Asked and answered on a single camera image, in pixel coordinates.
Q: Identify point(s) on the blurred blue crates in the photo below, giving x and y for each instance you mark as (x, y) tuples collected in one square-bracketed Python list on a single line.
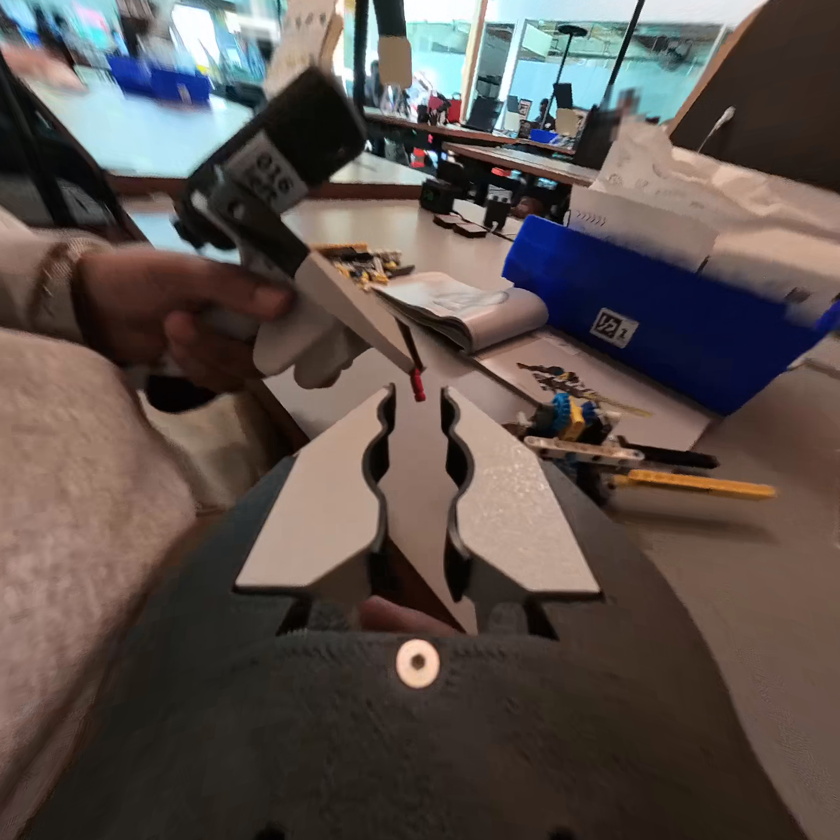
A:
[(164, 82)]

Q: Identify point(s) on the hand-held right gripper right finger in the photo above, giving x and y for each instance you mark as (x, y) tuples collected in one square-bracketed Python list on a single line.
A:
[(518, 518)]

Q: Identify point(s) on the dark wooden panel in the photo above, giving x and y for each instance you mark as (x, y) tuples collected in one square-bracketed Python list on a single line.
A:
[(787, 79)]

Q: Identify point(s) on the grey zip hoodie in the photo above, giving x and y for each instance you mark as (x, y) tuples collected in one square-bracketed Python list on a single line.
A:
[(65, 492)]

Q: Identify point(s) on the person's left forearm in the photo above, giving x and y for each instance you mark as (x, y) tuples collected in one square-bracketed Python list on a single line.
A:
[(46, 282)]

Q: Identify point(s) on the dark blurred frame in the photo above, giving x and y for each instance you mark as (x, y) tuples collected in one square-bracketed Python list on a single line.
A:
[(39, 164)]

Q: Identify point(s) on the person's right hand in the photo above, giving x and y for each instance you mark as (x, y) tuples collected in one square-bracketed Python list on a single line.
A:
[(400, 617)]

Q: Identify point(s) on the white plastic bags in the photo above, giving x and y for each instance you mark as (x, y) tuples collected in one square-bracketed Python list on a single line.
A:
[(722, 197)]

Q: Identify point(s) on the person's left hand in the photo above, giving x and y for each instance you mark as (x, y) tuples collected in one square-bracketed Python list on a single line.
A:
[(164, 295)]

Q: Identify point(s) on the black cube device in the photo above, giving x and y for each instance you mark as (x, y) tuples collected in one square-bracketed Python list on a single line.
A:
[(438, 195)]

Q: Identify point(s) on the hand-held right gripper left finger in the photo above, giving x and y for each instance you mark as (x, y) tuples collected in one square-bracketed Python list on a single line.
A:
[(315, 512)]

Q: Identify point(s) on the brown flat pads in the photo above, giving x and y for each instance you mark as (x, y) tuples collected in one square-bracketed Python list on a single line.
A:
[(463, 226)]

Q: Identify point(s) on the black floor lamp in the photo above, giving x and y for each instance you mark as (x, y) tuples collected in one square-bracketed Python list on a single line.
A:
[(569, 46)]

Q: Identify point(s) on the blue plastic bin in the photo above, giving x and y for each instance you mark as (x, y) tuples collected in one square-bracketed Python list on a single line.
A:
[(656, 315)]

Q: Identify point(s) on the black lego model blue gears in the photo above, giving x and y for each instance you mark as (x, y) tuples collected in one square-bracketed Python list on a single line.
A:
[(577, 420)]

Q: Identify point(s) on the small black device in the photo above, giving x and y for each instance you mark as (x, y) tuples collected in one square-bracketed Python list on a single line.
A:
[(499, 211)]

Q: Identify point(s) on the black lego beam red pin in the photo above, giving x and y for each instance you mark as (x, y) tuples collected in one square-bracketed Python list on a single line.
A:
[(408, 344)]

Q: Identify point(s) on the folded lego instruction booklet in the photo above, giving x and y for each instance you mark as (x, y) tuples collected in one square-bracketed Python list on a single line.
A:
[(472, 308)]

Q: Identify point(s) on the pile of loose lego pieces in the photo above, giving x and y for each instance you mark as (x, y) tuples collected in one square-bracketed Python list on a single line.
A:
[(358, 259)]

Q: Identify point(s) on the flat lego instruction sheet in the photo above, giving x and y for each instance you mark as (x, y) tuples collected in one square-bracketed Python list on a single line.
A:
[(656, 426)]

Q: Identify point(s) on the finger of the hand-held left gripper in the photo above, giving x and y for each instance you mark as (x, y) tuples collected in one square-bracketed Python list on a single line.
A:
[(361, 315)]

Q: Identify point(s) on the background office desk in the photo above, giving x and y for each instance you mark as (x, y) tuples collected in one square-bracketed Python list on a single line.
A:
[(499, 157)]

